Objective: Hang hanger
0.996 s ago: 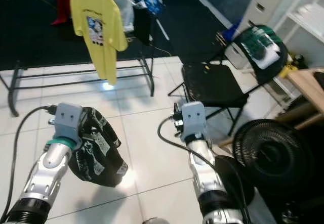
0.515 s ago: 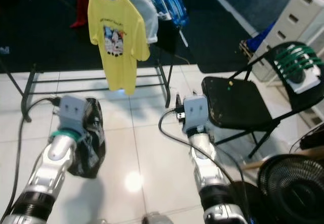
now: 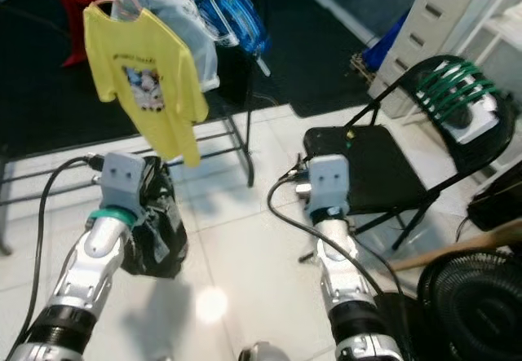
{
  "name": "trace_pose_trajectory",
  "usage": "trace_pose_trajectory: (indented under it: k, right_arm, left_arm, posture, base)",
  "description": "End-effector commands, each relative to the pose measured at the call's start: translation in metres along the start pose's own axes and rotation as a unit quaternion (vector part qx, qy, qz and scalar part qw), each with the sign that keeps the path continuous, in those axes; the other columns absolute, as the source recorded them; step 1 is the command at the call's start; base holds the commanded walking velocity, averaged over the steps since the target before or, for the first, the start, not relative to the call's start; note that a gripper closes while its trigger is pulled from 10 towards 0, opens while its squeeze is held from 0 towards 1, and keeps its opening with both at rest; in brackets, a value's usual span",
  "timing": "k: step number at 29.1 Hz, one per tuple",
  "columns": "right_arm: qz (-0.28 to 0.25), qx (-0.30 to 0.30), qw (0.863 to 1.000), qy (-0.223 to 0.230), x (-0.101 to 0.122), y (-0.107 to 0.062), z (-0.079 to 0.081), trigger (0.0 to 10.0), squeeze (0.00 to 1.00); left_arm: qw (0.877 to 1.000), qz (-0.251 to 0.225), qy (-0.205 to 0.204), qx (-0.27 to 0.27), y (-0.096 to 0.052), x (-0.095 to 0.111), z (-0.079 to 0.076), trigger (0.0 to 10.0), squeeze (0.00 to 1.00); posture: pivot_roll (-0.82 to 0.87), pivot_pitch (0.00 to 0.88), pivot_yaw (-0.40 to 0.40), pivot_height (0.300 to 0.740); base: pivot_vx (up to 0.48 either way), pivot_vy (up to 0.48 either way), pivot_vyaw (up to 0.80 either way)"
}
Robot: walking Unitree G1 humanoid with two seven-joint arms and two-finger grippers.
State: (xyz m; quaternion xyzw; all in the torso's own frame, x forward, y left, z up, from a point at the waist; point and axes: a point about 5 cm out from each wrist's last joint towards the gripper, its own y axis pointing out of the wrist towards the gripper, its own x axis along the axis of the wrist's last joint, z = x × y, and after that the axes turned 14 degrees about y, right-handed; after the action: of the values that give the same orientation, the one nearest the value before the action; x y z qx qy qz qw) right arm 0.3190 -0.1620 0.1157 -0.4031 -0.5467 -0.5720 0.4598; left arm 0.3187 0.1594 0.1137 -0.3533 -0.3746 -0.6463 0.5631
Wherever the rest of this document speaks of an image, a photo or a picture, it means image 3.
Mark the black white-printed garment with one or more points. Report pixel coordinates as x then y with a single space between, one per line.
159 231

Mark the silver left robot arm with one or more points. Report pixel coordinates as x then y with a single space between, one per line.
86 263

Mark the yellow printed T-shirt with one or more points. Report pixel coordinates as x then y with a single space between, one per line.
122 51

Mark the red draped cloth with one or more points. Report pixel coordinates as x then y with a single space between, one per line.
81 2

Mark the pale grey garment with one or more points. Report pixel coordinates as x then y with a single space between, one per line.
188 35

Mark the black metal clothes rack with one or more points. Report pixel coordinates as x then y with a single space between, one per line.
249 149

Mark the bunch of blue hangers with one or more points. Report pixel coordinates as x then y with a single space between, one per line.
241 15

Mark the black rubber floor mat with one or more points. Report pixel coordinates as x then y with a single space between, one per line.
302 51

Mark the grey robot right leg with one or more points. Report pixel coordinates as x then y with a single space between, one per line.
265 352

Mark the black folding chair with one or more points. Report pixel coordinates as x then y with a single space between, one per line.
367 161

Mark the blue bag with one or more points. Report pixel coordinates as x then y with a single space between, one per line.
383 47

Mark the white drawer cabinet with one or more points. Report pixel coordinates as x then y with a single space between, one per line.
432 19

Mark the bunch of green hangers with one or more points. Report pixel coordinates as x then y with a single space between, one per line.
453 92

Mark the wooden stick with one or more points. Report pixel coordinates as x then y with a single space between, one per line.
457 251

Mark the white flat device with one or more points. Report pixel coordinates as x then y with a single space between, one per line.
485 125

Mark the black floor fan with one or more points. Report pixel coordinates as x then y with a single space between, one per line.
473 304

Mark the white shelf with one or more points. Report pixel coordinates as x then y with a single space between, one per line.
502 19

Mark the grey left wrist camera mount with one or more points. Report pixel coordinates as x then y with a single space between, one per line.
124 178

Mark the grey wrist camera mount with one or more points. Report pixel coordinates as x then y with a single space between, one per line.
124 178
329 182

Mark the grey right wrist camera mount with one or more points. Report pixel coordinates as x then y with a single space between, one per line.
329 182

